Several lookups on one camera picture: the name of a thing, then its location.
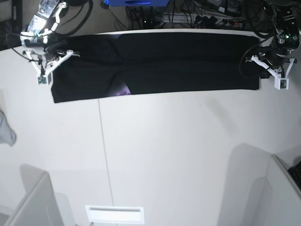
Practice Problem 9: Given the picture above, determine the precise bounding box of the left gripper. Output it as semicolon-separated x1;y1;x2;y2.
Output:
244;47;292;79

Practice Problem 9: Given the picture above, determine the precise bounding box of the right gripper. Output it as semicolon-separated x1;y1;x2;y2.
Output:
22;48;80;71

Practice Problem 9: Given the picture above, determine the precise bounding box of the black T-shirt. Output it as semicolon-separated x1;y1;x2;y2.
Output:
51;32;260;103

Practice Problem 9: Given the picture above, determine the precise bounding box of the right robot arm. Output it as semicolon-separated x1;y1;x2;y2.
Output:
5;0;94;75

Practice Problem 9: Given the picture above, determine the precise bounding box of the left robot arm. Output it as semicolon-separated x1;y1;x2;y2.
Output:
239;0;301;82

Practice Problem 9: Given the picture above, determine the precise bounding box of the blue box at top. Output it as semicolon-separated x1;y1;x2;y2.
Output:
104;0;169;7

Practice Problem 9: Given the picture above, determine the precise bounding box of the grey cloth at left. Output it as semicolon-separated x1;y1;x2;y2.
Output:
0;111;16;146

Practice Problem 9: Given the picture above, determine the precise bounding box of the black keyboard at right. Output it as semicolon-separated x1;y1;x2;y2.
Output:
288;162;301;189

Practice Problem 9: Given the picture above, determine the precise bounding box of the white right partition panel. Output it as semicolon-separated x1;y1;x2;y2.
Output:
241;155;301;226

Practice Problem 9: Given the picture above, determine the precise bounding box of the white partition panel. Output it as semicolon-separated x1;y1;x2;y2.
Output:
4;172;64;226
241;155;301;226

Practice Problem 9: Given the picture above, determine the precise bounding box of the white left partition panel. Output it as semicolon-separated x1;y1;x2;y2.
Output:
4;172;64;226

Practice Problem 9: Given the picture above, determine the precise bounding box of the white slotted plate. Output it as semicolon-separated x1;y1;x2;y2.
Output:
86;205;145;224

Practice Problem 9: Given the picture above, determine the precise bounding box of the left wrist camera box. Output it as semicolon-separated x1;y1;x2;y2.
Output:
274;77;289;90

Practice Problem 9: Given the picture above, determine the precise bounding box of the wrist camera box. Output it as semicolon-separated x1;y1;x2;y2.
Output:
274;77;289;90
37;74;52;85

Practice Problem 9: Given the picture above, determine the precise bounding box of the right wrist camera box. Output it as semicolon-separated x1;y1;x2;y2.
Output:
37;74;52;85

